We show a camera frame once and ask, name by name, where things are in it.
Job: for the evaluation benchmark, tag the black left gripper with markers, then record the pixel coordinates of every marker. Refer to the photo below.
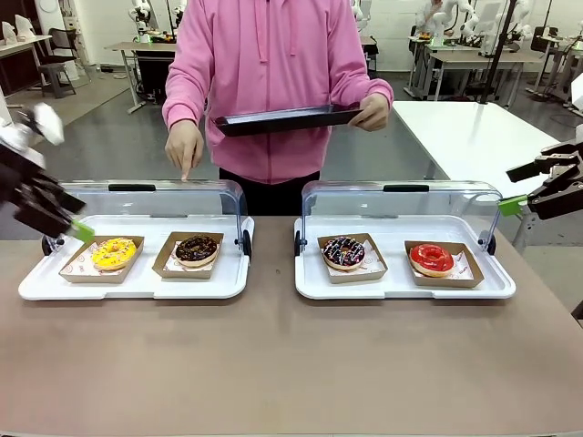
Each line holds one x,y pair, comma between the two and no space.
32,196

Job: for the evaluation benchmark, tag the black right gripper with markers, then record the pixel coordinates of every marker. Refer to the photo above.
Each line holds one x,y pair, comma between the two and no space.
565,182

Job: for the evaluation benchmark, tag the brown cardboard donut tray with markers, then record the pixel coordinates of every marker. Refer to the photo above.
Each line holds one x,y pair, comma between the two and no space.
476,275
161,268
378,274
73,277

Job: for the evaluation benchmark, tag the chocolate glazed donut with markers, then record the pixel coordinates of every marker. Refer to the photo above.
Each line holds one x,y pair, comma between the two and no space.
184,252

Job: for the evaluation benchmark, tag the black serving tray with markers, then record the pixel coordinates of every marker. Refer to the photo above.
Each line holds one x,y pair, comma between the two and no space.
282,122

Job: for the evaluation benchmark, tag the person's left forearm pink sleeve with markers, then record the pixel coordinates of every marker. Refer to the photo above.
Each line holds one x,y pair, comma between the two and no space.
375,82

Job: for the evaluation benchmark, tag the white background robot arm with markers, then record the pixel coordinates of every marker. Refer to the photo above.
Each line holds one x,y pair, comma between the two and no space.
460,18

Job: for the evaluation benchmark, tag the person's right forearm pink sleeve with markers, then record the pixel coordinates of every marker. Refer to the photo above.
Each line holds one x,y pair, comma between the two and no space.
182,100

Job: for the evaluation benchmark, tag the yellow sprinkled donut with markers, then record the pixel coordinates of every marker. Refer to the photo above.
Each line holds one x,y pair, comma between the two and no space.
102,257

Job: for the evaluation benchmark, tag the red glazed donut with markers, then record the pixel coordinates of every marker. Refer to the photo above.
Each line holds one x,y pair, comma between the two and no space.
421,261

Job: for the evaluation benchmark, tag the background person in white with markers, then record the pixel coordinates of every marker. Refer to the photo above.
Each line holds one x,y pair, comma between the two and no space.
428,18

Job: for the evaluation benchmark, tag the dark donut with white drizzle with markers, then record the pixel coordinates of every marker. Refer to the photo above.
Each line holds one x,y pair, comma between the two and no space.
332,257

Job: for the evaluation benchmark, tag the person's right hand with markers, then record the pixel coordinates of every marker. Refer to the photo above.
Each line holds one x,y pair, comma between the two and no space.
182,145

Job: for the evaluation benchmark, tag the person's left hand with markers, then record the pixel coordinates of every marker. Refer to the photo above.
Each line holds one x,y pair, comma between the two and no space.
375,114

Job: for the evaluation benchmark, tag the black lid hinge knob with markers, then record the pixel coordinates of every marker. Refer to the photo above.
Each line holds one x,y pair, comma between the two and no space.
46,246
297,242
247,242
491,243

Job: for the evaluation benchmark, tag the clear plastic display lid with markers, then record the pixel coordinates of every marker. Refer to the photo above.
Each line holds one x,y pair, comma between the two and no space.
455,202
191,200

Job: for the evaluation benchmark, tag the white table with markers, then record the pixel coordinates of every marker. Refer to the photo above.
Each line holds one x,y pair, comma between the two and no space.
473,136

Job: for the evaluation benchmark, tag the white display tray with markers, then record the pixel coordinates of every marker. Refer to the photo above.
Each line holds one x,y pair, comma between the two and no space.
396,289
136,289

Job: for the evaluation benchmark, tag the white flat panel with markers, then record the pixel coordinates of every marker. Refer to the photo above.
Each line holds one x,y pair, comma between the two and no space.
577,93

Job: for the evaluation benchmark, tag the black stand pole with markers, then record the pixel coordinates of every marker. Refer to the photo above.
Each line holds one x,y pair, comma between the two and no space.
496,54

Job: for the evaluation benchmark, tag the grey background table group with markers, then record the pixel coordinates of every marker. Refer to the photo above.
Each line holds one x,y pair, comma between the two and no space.
473,57

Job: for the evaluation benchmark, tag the black background chair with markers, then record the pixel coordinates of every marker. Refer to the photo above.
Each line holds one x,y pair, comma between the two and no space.
544,38

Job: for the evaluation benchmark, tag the dark cabinet with white top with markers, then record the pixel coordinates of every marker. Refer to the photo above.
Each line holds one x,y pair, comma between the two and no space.
20,64

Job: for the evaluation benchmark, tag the black metal chair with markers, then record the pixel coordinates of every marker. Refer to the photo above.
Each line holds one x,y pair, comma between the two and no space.
64,50

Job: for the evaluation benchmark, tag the black trousers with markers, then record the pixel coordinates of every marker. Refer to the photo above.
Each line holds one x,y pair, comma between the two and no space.
268,196

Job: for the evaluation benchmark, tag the pink hoodie torso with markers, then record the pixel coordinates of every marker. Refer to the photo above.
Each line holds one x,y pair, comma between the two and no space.
273,82

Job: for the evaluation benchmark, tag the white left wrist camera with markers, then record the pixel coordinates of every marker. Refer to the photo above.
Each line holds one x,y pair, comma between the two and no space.
49,123

